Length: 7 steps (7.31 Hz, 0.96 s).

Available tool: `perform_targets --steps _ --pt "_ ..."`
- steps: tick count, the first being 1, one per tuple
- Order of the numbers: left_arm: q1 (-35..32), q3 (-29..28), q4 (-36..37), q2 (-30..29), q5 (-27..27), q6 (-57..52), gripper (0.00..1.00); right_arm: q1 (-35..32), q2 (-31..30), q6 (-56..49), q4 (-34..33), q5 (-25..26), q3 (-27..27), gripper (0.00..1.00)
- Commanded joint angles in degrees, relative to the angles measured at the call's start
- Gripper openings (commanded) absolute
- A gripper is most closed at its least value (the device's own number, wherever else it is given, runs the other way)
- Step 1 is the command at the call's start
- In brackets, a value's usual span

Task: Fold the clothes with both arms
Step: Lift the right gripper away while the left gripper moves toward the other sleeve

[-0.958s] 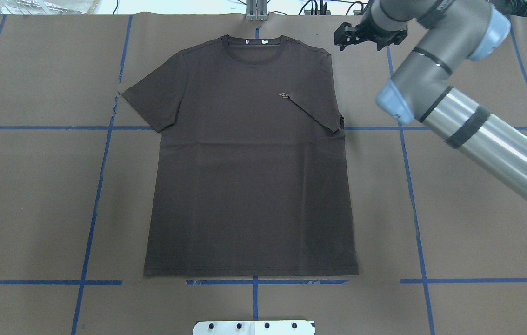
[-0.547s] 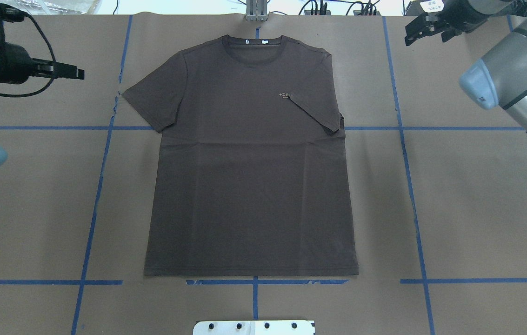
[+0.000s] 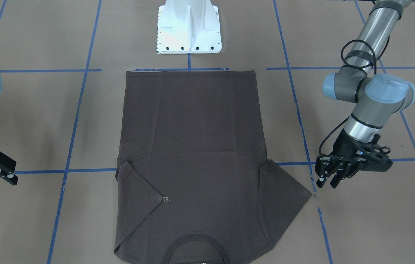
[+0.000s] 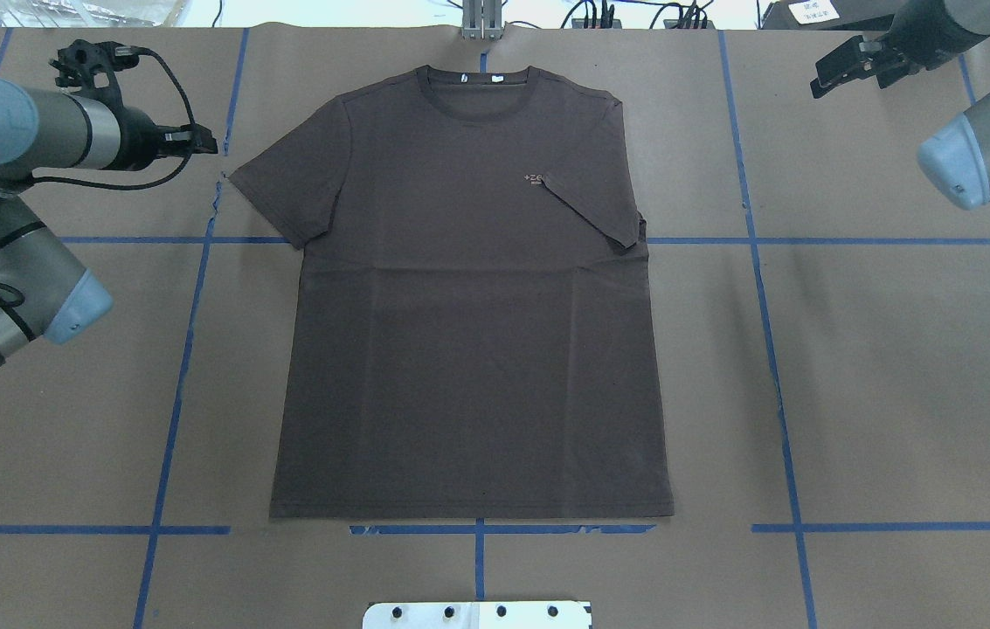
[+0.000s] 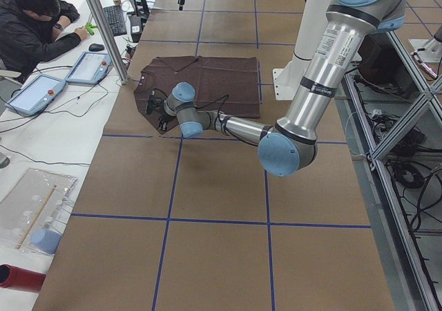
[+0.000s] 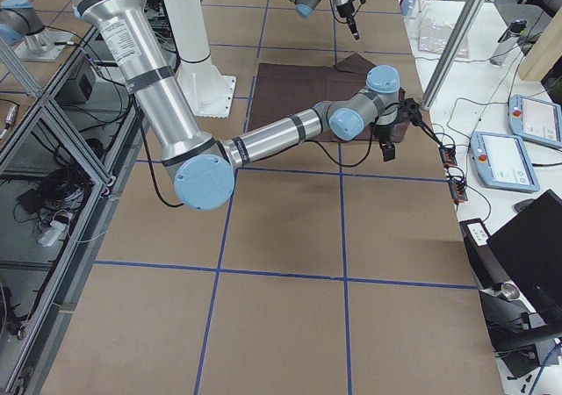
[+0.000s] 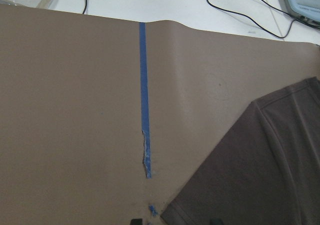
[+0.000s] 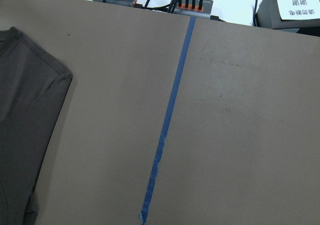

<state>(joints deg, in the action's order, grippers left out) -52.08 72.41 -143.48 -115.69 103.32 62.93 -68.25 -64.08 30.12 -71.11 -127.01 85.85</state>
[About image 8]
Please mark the brown t-shirt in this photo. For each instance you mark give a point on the brown t-shirt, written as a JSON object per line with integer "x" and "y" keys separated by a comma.
{"x": 33, "y": 87}

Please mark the black box with label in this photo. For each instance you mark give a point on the black box with label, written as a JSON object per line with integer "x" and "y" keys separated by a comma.
{"x": 288, "y": 14}

